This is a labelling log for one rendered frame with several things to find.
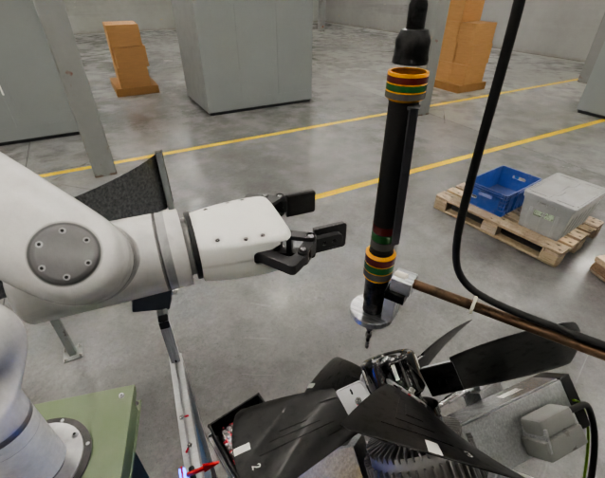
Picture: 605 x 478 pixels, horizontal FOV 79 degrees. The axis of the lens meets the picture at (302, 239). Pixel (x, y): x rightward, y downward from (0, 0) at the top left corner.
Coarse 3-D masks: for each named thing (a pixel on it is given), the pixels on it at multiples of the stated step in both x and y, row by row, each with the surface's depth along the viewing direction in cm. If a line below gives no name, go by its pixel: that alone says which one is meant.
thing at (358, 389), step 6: (354, 384) 79; (360, 384) 78; (342, 390) 78; (348, 390) 78; (354, 390) 78; (360, 390) 77; (366, 390) 77; (342, 396) 77; (348, 396) 76; (354, 396) 76; (360, 396) 76; (366, 396) 76; (342, 402) 76; (348, 402) 76; (354, 402) 75; (348, 408) 75; (354, 408) 74; (348, 414) 73
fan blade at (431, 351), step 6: (462, 324) 98; (450, 330) 95; (456, 330) 99; (444, 336) 93; (450, 336) 99; (438, 342) 93; (444, 342) 99; (432, 348) 92; (438, 348) 98; (426, 354) 89; (432, 354) 96; (426, 360) 93
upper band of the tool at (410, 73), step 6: (390, 72) 39; (396, 72) 41; (402, 72) 41; (408, 72) 41; (414, 72) 41; (420, 72) 41; (426, 72) 39; (408, 78) 38; (414, 78) 38; (396, 84) 39; (402, 102) 39; (408, 102) 39; (414, 102) 40
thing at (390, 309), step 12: (396, 288) 53; (408, 288) 52; (360, 300) 61; (384, 300) 55; (396, 300) 53; (360, 312) 59; (384, 312) 56; (396, 312) 58; (360, 324) 58; (372, 324) 57; (384, 324) 57
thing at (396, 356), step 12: (372, 360) 83; (384, 360) 75; (396, 360) 74; (408, 360) 75; (372, 372) 75; (384, 372) 74; (408, 372) 74; (372, 384) 76; (408, 384) 73; (420, 384) 75; (420, 396) 76; (432, 408) 73
